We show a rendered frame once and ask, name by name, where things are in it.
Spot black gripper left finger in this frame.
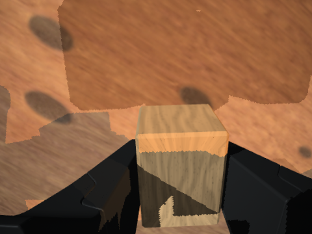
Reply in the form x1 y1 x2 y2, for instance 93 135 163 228
0 139 140 234

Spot tan wooden block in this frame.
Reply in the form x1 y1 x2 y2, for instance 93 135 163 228
135 104 229 228

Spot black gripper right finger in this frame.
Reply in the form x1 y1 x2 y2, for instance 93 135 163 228
221 141 312 234

